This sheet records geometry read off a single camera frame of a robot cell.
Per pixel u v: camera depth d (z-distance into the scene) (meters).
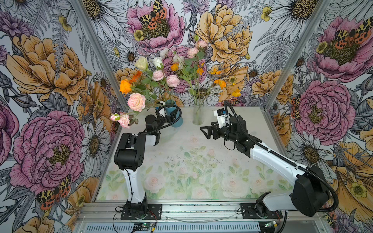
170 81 0.82
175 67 0.95
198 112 1.08
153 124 0.76
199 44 0.84
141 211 0.66
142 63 0.73
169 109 0.87
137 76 0.74
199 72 0.92
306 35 0.82
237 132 0.62
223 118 0.70
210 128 0.69
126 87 0.71
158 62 0.75
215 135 0.70
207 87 1.12
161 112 0.83
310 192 0.41
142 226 0.71
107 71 0.97
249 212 0.73
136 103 0.59
